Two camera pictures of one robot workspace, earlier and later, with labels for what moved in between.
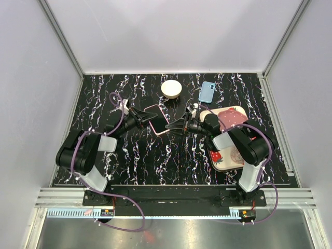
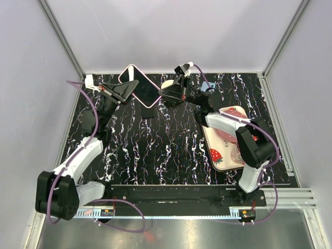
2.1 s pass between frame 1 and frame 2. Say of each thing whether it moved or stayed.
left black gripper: moved
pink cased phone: moved
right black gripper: moved
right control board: stayed
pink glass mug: stayed
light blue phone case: stayed
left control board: stayed
